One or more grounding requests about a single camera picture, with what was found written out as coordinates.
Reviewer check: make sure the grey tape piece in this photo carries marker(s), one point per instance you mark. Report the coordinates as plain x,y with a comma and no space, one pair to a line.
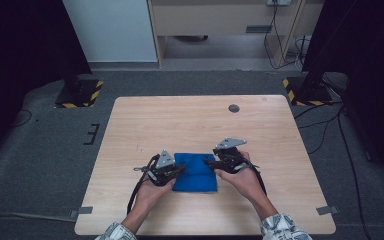
81,211
327,210

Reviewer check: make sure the person's right hand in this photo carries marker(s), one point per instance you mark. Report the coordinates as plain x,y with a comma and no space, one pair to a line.
243,183

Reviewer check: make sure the grey round table grommet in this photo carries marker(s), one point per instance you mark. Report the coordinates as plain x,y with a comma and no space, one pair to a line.
234,108

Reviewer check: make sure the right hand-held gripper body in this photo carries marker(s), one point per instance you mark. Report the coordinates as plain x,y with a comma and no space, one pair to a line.
230,160

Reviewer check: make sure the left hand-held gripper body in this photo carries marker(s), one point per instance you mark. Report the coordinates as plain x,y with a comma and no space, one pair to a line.
161,170

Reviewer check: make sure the white cabinet panel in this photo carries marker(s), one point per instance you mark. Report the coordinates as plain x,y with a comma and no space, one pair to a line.
113,30

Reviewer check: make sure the grey slot plate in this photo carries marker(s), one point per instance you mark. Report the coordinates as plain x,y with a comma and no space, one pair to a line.
258,29

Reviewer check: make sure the blue cloth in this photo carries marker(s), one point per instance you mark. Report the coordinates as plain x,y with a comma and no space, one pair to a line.
195,180

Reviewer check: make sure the light wooden desk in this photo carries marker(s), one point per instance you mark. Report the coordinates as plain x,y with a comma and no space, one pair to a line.
213,20

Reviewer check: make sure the black curtain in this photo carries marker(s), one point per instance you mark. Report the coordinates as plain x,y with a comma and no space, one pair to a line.
373,66
20,50

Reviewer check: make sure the black stand base striped edge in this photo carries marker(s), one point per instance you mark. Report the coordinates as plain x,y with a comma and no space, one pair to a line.
80,96
310,95

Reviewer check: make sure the person's left hand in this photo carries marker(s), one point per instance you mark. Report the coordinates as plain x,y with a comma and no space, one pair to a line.
151,196

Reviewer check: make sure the white power strip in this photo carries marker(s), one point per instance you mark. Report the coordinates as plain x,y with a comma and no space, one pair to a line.
279,2

